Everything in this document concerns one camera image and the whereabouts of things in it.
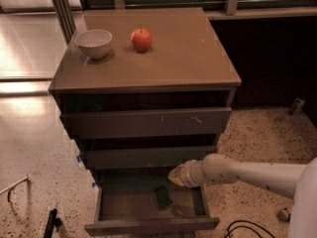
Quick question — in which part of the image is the blue tape piece upper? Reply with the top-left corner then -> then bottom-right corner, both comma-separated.
76,155 -> 83,163

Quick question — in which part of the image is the grey middle drawer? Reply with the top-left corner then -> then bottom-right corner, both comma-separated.
81,146 -> 217,170

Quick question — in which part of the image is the red apple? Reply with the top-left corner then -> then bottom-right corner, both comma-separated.
131,28 -> 153,53

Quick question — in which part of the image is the black stand on floor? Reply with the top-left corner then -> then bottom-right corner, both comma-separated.
44,208 -> 62,238

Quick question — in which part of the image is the grey drawer cabinet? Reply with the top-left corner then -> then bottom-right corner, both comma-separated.
49,8 -> 241,156

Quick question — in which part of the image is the dark green sponge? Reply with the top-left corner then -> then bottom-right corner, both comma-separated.
154,185 -> 173,209

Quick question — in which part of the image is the black floor cable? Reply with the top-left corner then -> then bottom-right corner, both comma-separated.
224,219 -> 276,238

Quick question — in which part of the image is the white ceramic bowl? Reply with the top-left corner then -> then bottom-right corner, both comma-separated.
74,29 -> 112,60

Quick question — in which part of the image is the grey open bottom drawer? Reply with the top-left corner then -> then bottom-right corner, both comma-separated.
85,167 -> 219,236

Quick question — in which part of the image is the thin white floor wire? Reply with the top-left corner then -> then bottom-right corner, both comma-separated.
0,174 -> 32,216

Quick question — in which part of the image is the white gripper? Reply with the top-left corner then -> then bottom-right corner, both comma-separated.
167,160 -> 205,187

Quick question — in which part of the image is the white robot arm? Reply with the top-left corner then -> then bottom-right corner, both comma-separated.
167,154 -> 317,238

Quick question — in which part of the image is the grey top drawer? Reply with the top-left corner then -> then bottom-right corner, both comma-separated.
61,107 -> 232,139

